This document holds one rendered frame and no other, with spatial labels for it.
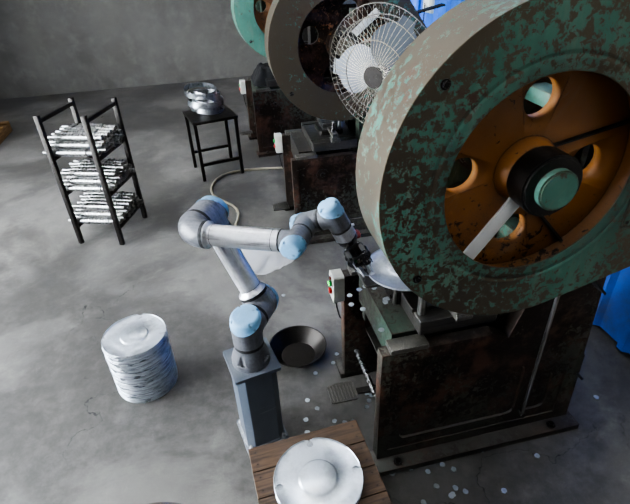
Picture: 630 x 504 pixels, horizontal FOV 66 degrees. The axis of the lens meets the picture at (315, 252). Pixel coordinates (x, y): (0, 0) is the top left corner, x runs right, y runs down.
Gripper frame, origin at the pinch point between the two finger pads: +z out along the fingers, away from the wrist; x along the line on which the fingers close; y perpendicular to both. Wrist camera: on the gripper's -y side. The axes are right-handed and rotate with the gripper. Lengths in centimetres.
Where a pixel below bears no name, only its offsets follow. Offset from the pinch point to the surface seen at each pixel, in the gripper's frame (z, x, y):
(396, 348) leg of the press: 14.4, -4.9, 25.8
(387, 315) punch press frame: 15.7, -1.6, 9.3
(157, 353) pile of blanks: 12, -101, -39
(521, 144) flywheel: -46, 46, 42
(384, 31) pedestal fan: -47, 60, -74
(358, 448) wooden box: 33, -34, 40
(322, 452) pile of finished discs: 26, -45, 39
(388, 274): 4.3, 6.4, 2.6
